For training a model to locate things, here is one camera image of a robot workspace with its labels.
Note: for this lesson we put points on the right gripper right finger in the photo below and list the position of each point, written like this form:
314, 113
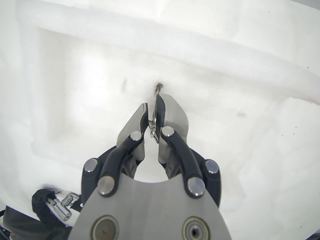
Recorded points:
178, 148

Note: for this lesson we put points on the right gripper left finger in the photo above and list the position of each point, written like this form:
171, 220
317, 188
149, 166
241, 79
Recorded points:
113, 161

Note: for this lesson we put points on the small silver padlock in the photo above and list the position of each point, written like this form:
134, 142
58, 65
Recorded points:
61, 211

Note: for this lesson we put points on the white foam tray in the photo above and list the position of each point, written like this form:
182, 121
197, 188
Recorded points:
100, 88

